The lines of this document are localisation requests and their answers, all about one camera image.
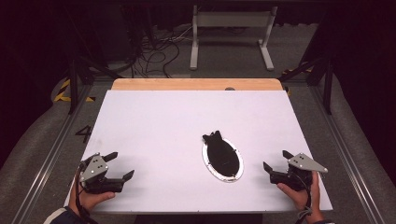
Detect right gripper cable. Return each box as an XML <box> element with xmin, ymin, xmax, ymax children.
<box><xmin>292</xmin><ymin>173</ymin><xmax>314</xmax><ymax>224</ymax></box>

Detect aluminium floor rail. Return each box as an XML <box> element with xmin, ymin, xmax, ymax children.
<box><xmin>308</xmin><ymin>83</ymin><xmax>388</xmax><ymax>224</ymax></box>
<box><xmin>9</xmin><ymin>83</ymin><xmax>95</xmax><ymax>224</ymax></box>

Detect yellow black floor tape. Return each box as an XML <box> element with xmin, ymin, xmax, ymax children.
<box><xmin>52</xmin><ymin>77</ymin><xmax>96</xmax><ymax>104</ymax></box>

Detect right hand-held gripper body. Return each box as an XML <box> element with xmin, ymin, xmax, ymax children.
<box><xmin>269</xmin><ymin>151</ymin><xmax>329</xmax><ymax>191</ymax></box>

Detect person's right hand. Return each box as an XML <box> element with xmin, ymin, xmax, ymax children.
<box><xmin>276</xmin><ymin>171</ymin><xmax>322</xmax><ymax>217</ymax></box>

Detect white board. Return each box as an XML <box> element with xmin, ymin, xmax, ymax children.
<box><xmin>63</xmin><ymin>90</ymin><xmax>333</xmax><ymax>216</ymax></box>

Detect person's left hand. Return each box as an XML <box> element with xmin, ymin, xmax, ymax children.
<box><xmin>68</xmin><ymin>181</ymin><xmax>117</xmax><ymax>217</ymax></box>

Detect black metal stand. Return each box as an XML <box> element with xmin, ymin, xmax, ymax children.
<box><xmin>277</xmin><ymin>55</ymin><xmax>336</xmax><ymax>116</ymax></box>
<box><xmin>63</xmin><ymin>6</ymin><xmax>123</xmax><ymax>116</ymax></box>

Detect white metal stand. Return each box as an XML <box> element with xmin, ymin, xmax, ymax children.
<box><xmin>189</xmin><ymin>4</ymin><xmax>279</xmax><ymax>72</ymax></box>

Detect black floor cables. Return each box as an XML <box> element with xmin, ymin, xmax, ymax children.
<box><xmin>129</xmin><ymin>26</ymin><xmax>195</xmax><ymax>79</ymax></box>

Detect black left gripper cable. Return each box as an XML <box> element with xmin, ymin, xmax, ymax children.
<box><xmin>74</xmin><ymin>162</ymin><xmax>98</xmax><ymax>224</ymax></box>

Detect wooden table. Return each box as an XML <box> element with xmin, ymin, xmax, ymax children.
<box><xmin>110</xmin><ymin>77</ymin><xmax>285</xmax><ymax>92</ymax></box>

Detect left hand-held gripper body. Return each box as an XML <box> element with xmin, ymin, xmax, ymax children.
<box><xmin>78</xmin><ymin>152</ymin><xmax>125</xmax><ymax>194</ymax></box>

